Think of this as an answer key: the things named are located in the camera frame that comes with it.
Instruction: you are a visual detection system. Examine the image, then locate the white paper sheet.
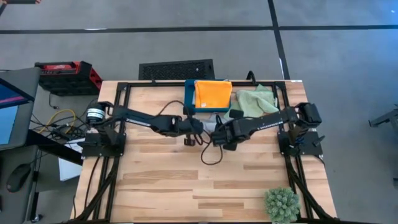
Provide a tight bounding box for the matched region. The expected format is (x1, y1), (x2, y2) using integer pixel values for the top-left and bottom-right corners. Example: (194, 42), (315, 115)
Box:
(58, 138), (83, 182)

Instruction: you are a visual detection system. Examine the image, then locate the light green microfiber towel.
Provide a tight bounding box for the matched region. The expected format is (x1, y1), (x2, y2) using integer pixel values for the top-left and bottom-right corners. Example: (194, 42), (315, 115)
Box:
(223, 83), (280, 120)

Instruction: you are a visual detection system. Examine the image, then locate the green plant in white pot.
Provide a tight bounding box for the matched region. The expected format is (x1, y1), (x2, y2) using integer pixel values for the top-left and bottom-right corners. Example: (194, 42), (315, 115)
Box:
(264, 186), (302, 223)

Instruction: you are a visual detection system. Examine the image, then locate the yellow floor cable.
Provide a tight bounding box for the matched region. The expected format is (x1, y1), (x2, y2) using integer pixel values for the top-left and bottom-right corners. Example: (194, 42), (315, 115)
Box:
(45, 108), (78, 135)

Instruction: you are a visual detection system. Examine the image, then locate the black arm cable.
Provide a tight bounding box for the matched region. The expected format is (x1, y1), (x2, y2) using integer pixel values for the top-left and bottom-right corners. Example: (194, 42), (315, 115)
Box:
(155, 100), (186, 118)

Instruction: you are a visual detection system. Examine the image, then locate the black aluminium table frame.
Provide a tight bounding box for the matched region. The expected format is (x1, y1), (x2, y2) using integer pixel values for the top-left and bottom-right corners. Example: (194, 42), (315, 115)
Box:
(70, 80), (341, 224)

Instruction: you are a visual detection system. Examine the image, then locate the orange microfiber towel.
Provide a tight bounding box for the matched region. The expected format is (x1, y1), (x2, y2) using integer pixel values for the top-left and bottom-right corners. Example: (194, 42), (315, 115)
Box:
(194, 80), (233, 110)

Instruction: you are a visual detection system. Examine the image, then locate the teal plastic bin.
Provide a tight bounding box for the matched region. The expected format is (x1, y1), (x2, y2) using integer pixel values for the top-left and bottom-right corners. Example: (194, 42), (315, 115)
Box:
(183, 78), (234, 114)

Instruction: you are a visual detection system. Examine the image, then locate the red and black toolbox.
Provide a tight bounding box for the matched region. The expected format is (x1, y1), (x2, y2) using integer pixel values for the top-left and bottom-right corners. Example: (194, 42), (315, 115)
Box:
(34, 60), (104, 96)

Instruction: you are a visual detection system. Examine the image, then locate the grey framed monitor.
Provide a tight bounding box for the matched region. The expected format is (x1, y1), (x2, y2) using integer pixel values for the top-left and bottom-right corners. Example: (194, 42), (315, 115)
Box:
(0, 67), (42, 152)

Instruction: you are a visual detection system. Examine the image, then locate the black perforated panel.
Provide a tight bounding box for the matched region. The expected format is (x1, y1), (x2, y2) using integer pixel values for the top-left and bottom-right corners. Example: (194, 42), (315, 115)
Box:
(138, 58), (216, 81)

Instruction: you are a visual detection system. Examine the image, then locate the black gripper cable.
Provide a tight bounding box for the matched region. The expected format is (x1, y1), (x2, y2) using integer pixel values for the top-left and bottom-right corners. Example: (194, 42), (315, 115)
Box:
(200, 130), (224, 166)

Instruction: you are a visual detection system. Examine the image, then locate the black computer mouse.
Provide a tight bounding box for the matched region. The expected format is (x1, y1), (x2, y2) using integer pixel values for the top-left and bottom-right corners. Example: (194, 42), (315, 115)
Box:
(6, 163), (32, 194)

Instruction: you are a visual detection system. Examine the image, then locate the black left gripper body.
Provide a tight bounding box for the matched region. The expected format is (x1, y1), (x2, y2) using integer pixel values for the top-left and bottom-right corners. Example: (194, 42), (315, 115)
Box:
(178, 106), (205, 147)

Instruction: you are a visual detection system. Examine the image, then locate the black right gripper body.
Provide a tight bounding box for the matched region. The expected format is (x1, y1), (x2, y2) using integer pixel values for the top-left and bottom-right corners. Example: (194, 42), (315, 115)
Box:
(211, 109), (244, 152)

